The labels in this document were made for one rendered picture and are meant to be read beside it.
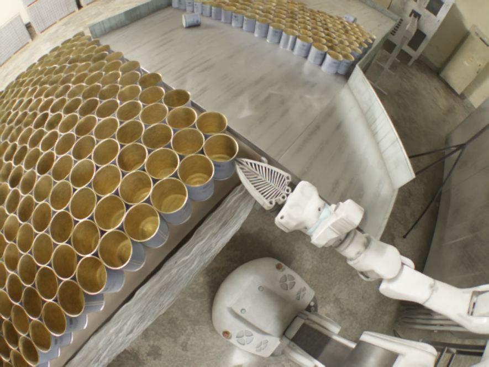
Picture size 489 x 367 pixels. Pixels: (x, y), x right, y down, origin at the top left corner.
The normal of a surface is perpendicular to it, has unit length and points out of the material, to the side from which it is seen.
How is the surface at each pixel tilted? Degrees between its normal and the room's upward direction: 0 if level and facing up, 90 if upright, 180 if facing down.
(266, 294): 0
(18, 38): 92
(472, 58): 90
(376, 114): 90
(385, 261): 9
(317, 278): 0
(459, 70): 90
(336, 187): 0
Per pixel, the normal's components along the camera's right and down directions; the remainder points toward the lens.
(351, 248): -0.35, 0.20
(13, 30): 0.77, 0.59
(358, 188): 0.10, -0.41
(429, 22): -0.64, 0.68
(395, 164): -0.99, 0.04
